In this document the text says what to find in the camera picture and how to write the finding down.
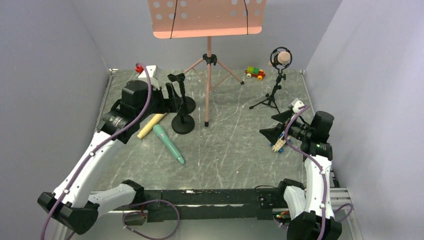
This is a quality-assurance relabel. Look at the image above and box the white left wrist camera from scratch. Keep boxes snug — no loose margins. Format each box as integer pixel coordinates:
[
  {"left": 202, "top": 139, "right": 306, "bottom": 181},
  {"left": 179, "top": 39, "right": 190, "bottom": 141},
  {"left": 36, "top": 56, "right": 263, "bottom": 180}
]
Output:
[{"left": 134, "top": 63, "right": 161, "bottom": 81}]

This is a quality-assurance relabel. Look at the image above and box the white blue toy block car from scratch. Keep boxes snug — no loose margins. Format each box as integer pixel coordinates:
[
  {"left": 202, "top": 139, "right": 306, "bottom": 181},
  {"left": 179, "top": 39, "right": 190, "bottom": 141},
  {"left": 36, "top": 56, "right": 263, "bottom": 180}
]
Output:
[{"left": 270, "top": 132, "right": 287, "bottom": 154}]

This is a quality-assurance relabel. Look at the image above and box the pink music stand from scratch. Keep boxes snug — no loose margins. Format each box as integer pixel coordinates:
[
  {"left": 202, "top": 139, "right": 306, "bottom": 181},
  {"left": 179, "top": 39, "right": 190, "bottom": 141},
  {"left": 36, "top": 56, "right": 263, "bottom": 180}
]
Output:
[{"left": 147, "top": 0, "right": 267, "bottom": 127}]

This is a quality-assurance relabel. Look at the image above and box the black tripod microphone stand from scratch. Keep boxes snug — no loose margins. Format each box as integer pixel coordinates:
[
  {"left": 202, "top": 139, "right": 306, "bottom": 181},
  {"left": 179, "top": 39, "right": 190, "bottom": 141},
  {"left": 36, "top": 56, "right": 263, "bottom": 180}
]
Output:
[{"left": 249, "top": 46, "right": 293, "bottom": 114}]

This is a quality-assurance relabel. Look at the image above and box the pink microphone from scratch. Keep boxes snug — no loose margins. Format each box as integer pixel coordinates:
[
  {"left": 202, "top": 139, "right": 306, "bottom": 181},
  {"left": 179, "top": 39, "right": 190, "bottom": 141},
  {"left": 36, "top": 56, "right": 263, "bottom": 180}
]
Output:
[{"left": 268, "top": 51, "right": 292, "bottom": 66}]

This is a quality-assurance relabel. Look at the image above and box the yellow microphone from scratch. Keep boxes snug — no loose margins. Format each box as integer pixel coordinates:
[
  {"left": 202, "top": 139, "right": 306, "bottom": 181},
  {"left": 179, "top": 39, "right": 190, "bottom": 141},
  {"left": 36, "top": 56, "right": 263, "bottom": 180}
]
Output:
[{"left": 137, "top": 113, "right": 167, "bottom": 140}]

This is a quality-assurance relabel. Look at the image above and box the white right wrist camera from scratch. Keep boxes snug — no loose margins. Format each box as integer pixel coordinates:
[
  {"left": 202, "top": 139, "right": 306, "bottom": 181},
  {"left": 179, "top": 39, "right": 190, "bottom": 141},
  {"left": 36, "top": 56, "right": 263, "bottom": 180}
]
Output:
[{"left": 289, "top": 97, "right": 305, "bottom": 114}]

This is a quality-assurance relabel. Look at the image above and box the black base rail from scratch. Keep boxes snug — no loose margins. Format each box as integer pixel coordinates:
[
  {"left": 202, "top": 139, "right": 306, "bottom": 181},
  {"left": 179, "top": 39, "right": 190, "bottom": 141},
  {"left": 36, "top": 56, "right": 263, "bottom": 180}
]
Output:
[{"left": 110, "top": 188, "right": 329, "bottom": 223}]

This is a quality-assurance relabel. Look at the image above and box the rear black round-base mic stand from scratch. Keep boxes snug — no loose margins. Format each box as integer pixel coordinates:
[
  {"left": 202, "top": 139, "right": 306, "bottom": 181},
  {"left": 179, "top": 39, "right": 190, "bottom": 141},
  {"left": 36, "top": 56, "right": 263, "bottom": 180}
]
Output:
[{"left": 167, "top": 72, "right": 196, "bottom": 114}]

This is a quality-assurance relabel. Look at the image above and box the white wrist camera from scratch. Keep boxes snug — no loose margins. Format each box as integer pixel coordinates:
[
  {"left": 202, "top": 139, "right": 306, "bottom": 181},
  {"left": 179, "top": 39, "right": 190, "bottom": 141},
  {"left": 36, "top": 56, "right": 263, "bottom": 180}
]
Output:
[
  {"left": 134, "top": 63, "right": 161, "bottom": 81},
  {"left": 289, "top": 97, "right": 305, "bottom": 114}
]

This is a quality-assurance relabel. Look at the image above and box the colourful toy block train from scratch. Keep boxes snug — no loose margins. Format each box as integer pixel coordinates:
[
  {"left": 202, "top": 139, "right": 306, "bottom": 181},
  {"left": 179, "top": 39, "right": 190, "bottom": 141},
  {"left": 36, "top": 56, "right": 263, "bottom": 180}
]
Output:
[{"left": 244, "top": 66, "right": 266, "bottom": 81}]

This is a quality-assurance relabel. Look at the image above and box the teal microphone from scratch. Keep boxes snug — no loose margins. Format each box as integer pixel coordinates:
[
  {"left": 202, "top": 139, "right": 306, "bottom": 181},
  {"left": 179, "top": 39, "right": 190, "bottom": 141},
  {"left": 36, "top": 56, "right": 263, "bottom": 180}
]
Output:
[{"left": 153, "top": 124, "right": 186, "bottom": 165}]

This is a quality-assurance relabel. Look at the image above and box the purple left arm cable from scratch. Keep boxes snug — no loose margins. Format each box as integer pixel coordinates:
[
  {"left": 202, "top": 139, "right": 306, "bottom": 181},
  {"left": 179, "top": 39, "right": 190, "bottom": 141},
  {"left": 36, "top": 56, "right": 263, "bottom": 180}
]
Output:
[{"left": 39, "top": 62, "right": 181, "bottom": 240}]

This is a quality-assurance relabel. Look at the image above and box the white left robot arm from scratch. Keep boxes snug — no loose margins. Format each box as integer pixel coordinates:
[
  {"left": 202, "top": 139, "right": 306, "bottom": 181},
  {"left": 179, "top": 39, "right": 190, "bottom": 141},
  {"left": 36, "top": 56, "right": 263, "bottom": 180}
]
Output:
[{"left": 37, "top": 80, "right": 180, "bottom": 235}]

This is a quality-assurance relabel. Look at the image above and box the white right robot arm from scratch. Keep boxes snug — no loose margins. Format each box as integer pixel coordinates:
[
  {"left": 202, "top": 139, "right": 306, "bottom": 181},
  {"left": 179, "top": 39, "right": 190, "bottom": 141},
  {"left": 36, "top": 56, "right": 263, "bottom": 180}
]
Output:
[{"left": 259, "top": 108, "right": 343, "bottom": 240}]

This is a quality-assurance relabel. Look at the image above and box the black round-base mic stand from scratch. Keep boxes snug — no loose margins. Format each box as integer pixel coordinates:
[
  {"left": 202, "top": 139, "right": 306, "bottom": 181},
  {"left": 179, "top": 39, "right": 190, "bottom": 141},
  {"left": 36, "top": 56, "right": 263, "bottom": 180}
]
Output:
[
  {"left": 167, "top": 72, "right": 196, "bottom": 114},
  {"left": 171, "top": 103, "right": 195, "bottom": 135}
]

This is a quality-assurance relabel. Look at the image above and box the front black round-base mic stand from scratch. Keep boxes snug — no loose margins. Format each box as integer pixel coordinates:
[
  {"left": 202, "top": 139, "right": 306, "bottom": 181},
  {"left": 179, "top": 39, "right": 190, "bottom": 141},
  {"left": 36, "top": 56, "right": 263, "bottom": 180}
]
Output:
[{"left": 171, "top": 103, "right": 195, "bottom": 135}]

